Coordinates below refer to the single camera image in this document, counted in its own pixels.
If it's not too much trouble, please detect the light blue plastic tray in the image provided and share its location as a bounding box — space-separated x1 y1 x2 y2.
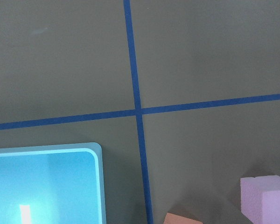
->
0 143 106 224

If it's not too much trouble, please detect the orange foam block left side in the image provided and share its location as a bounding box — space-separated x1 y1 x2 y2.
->
163 213 203 224

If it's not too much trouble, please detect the light pink foam block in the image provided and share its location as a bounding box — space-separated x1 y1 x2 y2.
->
240 175 280 224

